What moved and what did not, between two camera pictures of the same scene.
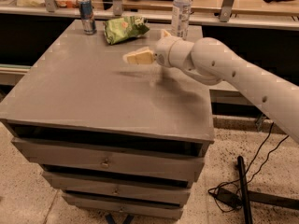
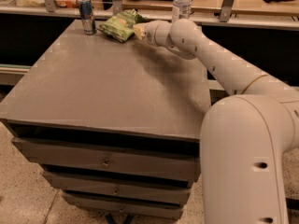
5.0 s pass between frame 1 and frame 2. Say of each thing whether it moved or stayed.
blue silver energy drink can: stayed
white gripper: moved
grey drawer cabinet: stayed
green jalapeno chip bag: moved
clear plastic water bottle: stayed
